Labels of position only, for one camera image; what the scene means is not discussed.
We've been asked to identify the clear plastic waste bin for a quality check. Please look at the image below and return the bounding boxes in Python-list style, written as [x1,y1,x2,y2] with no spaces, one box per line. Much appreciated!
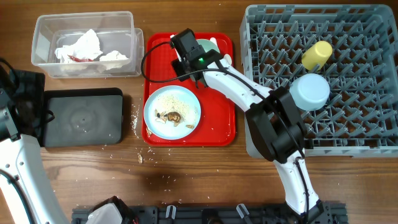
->
[31,11,144,78]

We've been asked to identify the red serving tray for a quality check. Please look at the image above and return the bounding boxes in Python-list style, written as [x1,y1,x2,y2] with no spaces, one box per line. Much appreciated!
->
[141,45,236,147]

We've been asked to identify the food crumb on table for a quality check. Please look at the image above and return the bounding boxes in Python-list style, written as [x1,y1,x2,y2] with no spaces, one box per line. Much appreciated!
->
[137,154,144,164]

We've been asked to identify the large white napkin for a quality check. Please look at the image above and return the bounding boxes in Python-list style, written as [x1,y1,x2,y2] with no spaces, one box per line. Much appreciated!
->
[55,29,103,63]

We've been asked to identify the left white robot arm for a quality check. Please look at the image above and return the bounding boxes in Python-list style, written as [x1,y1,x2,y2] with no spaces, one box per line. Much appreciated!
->
[1,58,68,223]

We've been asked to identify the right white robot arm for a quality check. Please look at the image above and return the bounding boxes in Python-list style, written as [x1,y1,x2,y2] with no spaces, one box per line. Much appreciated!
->
[170,29,321,223]

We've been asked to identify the white plastic spoon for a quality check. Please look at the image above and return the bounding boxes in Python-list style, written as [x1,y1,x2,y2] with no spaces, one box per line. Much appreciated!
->
[224,54,233,65]

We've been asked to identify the yellow cup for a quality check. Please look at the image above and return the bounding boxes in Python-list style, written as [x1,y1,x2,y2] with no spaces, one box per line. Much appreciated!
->
[302,40,333,71]

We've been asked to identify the black rectangular tray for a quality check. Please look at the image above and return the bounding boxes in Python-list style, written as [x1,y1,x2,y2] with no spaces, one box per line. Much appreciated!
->
[38,88,124,147]

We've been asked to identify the light blue plate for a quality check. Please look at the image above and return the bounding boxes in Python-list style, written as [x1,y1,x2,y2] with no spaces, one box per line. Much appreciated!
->
[144,85,201,140]

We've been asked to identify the white plastic fork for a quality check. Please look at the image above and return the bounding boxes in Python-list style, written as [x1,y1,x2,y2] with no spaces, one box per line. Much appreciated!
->
[210,37,218,45]

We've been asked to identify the green bowl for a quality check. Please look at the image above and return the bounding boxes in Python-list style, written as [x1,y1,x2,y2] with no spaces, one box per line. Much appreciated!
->
[197,39,220,53]

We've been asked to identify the small white napkin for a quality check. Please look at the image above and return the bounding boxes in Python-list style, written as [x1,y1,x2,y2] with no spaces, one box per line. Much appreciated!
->
[99,50,129,70]

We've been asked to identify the grey dishwasher rack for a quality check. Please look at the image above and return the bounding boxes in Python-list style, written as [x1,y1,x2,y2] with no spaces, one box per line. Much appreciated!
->
[239,4,397,157]

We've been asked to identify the light blue bowl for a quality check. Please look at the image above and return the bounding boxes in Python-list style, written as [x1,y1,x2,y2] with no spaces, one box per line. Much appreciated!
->
[289,73,330,111]

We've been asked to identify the red snack wrapper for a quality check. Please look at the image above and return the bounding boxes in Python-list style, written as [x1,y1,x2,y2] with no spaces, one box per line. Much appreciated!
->
[68,55,93,63]

